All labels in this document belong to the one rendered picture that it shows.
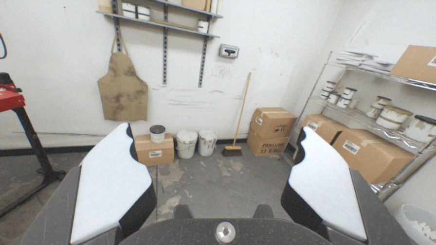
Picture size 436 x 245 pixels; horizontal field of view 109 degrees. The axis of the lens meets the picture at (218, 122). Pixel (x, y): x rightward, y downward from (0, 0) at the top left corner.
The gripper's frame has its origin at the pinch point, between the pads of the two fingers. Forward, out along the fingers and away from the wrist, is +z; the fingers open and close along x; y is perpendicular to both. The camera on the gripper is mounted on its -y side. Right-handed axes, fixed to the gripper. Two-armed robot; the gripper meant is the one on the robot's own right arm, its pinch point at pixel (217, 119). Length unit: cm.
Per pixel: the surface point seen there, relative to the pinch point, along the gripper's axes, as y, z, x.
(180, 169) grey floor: 163, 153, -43
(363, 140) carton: 85, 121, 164
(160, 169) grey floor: 159, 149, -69
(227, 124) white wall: 130, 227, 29
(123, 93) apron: 60, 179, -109
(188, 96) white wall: 71, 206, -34
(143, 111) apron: 88, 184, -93
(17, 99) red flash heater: 41, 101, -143
